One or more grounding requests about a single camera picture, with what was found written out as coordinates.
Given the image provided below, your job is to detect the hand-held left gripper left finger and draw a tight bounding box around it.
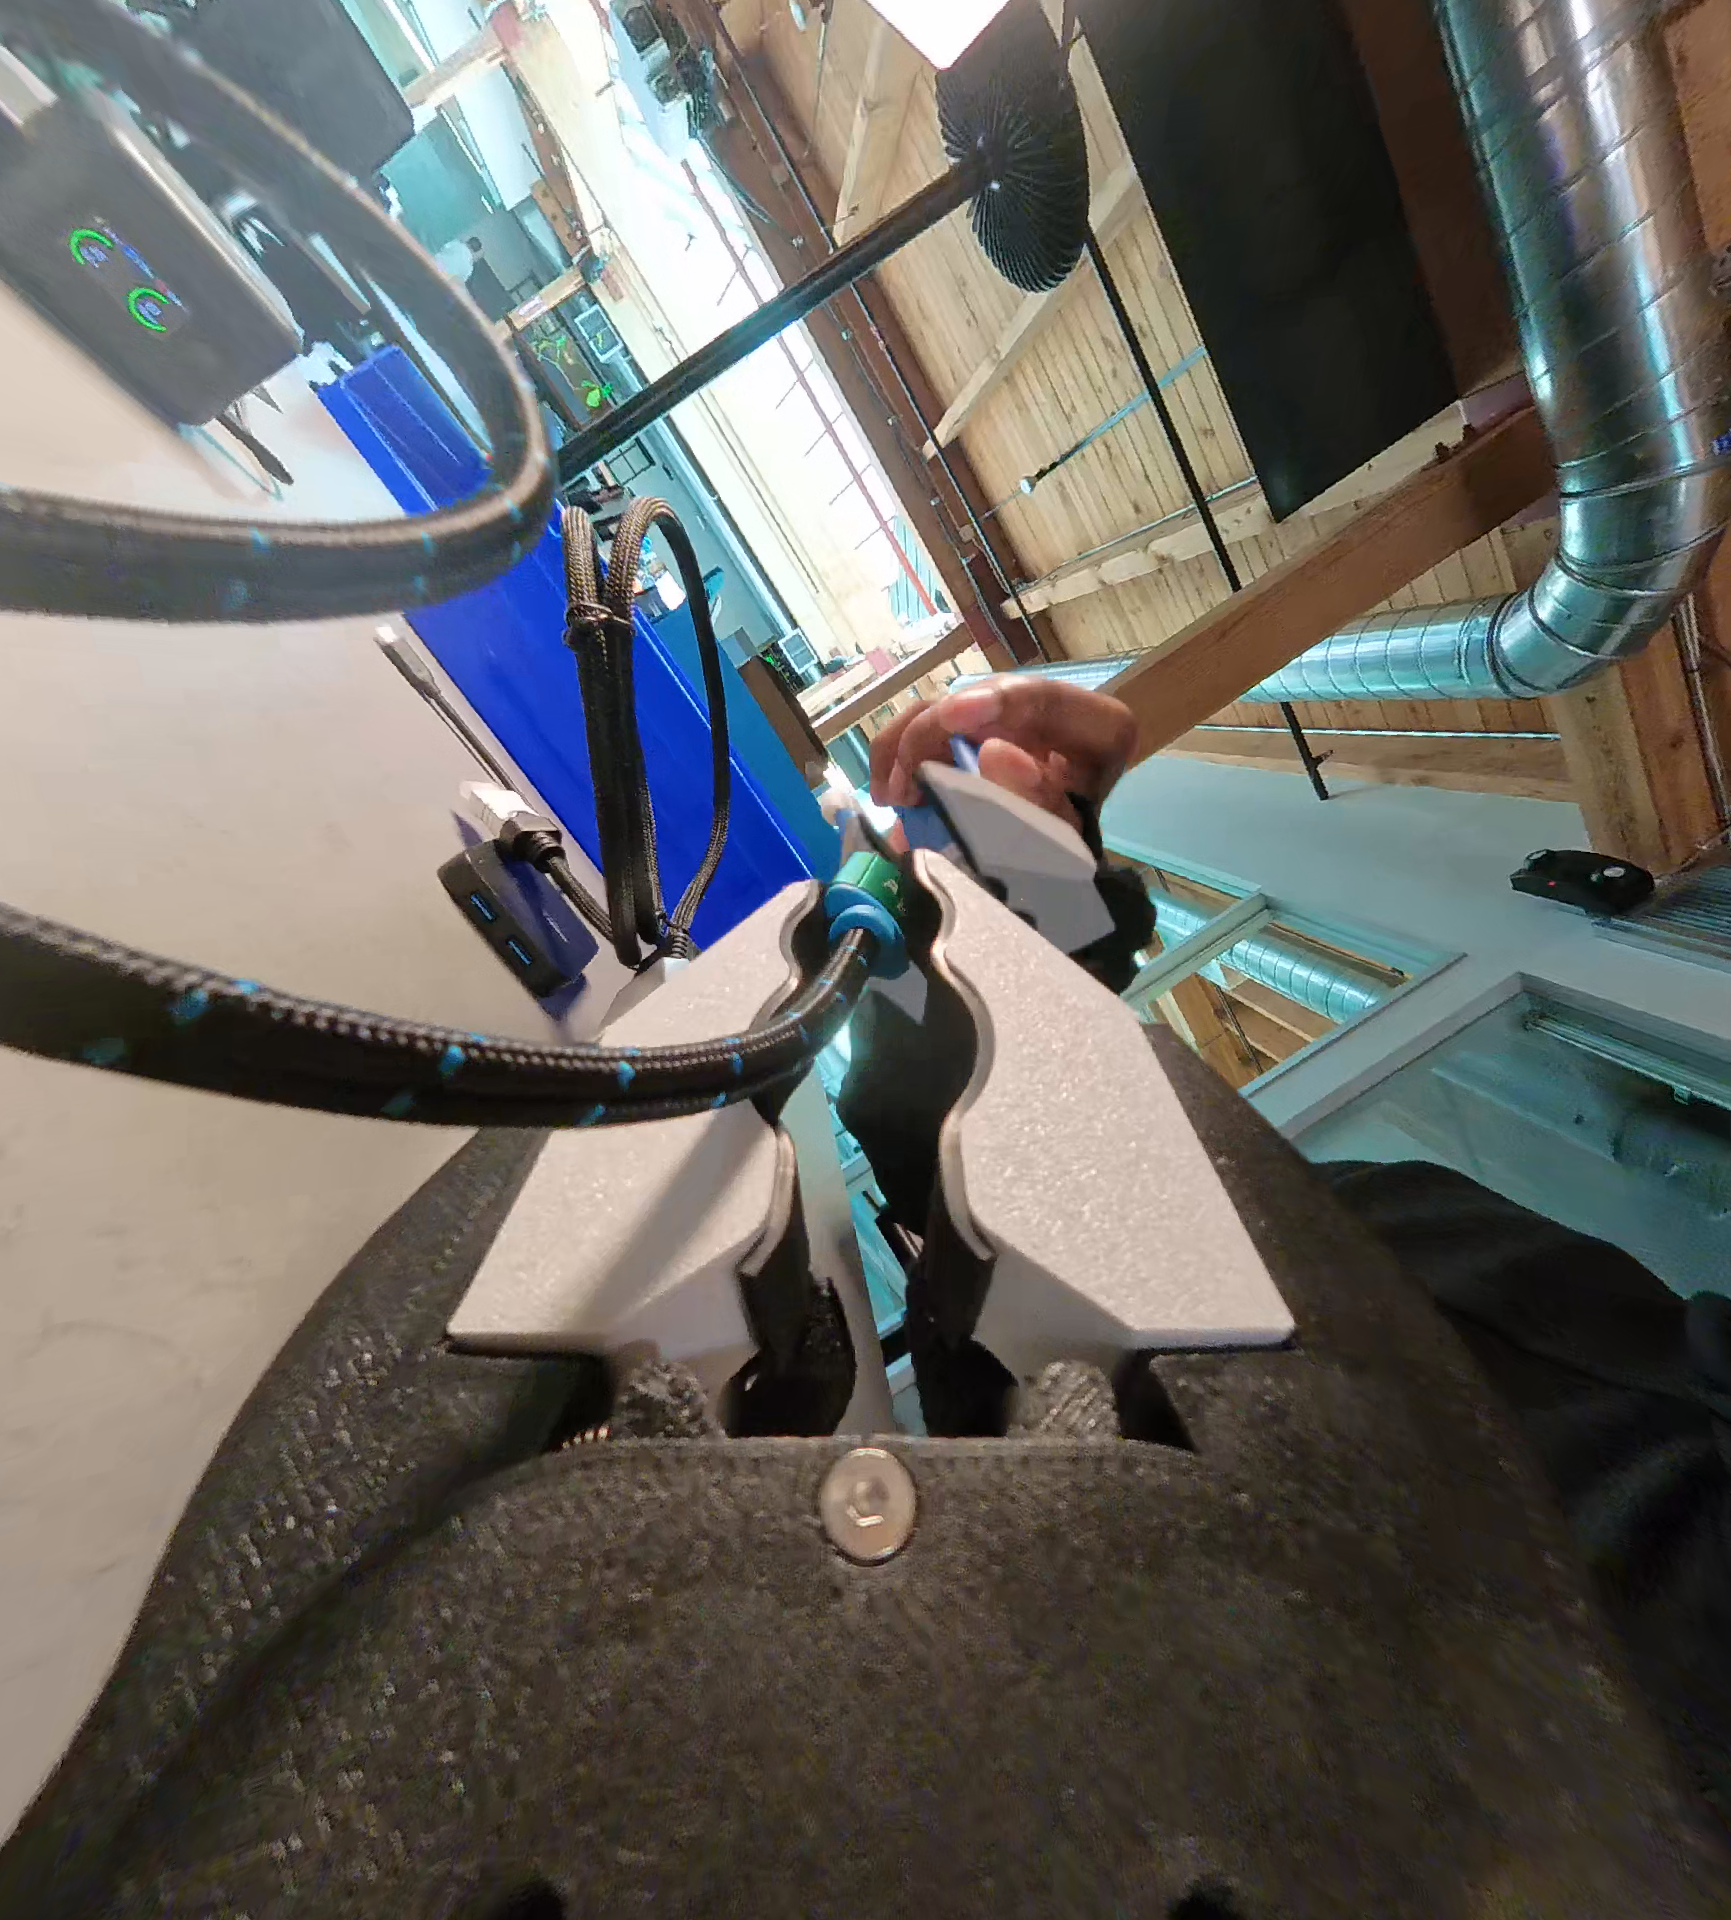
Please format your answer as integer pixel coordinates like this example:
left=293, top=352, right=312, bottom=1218
left=449, top=876, right=860, bottom=1435

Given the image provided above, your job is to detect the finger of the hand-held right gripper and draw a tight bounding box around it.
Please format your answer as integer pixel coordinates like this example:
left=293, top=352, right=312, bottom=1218
left=917, top=763, right=1117, bottom=958

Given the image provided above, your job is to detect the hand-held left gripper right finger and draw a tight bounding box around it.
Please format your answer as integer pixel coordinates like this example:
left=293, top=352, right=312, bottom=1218
left=908, top=849, right=1297, bottom=1434

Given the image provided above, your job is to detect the person's right hand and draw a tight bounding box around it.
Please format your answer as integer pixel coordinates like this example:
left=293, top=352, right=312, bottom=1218
left=870, top=676, right=1139, bottom=849

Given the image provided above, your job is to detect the person's black clothing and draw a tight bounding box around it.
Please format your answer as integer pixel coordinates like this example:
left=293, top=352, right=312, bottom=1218
left=1315, top=1157, right=1731, bottom=1920

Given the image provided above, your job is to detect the black pole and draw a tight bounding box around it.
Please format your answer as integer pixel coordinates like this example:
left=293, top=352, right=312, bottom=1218
left=561, top=161, right=987, bottom=485

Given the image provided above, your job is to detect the black ceiling panel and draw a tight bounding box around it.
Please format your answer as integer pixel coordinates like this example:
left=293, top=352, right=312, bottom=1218
left=1072, top=0, right=1461, bottom=530

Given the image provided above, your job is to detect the black round ribbed lamp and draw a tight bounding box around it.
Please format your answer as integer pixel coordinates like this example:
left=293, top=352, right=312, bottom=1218
left=932, top=46, right=1097, bottom=293

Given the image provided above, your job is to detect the grey portable power station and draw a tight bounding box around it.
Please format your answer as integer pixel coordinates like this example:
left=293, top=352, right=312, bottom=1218
left=0, top=105, right=303, bottom=428

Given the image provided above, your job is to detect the grey braided cable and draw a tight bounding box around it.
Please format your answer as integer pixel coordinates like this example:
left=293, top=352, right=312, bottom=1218
left=374, top=498, right=733, bottom=975

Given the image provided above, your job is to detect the black wall device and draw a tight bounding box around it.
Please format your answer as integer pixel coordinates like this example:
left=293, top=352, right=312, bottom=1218
left=1514, top=846, right=1656, bottom=924

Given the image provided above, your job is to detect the silver spiral duct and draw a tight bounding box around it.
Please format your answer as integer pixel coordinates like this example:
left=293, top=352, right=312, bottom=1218
left=953, top=0, right=1731, bottom=751

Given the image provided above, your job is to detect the thin black power cable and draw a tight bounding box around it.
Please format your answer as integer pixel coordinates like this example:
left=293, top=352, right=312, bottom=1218
left=210, top=395, right=298, bottom=489

